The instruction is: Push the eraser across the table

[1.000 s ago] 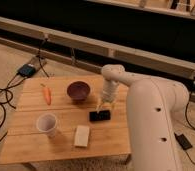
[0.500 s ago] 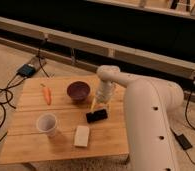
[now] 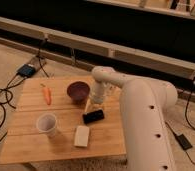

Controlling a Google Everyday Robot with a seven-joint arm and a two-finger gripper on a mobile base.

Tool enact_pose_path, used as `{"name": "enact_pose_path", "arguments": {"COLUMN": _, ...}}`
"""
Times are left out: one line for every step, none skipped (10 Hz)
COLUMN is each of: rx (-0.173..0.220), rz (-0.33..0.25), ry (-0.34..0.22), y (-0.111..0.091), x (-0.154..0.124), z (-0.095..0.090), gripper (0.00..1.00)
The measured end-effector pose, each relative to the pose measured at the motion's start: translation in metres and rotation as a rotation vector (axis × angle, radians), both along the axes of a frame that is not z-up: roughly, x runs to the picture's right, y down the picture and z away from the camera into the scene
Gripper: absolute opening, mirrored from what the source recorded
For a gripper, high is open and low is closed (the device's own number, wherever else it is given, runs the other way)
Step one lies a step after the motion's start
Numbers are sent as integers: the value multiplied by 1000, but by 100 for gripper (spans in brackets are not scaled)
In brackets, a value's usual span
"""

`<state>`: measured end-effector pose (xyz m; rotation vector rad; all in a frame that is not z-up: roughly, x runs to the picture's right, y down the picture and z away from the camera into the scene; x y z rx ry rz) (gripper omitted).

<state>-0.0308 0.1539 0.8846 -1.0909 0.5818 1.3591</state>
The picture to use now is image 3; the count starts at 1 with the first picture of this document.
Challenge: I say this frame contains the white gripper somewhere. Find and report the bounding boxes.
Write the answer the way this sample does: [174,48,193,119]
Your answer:
[84,81,105,113]

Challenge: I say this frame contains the black eraser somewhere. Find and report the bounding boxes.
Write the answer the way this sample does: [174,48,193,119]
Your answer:
[83,110,104,124]

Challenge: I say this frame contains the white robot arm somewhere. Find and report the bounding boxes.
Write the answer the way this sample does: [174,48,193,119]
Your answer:
[89,66,178,171]

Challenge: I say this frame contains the dark purple bowl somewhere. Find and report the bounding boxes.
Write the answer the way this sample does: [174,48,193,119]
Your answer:
[67,81,90,103]

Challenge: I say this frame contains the small clear bottle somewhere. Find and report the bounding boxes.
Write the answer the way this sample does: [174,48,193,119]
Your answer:
[106,84,116,95]

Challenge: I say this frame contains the white sponge block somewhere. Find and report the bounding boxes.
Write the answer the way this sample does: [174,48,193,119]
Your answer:
[74,125,90,147]

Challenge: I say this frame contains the wooden table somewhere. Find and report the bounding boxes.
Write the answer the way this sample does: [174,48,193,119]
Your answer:
[0,76,125,164]

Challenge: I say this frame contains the orange carrot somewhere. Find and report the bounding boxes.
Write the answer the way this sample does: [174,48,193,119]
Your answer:
[41,84,51,105]

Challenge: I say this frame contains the white plastic cup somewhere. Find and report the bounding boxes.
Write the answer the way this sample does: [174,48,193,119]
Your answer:
[36,114,57,138]

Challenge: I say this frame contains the black power adapter box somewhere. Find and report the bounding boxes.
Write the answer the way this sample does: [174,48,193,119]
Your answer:
[17,64,36,78]

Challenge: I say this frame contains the black power brick right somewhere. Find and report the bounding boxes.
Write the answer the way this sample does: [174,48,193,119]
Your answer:
[176,134,192,150]

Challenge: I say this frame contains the black cable on floor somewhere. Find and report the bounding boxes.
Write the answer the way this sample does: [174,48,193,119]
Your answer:
[0,39,50,153]

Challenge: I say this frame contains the white baseboard rail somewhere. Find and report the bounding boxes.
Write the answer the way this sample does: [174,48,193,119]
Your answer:
[0,17,195,92]

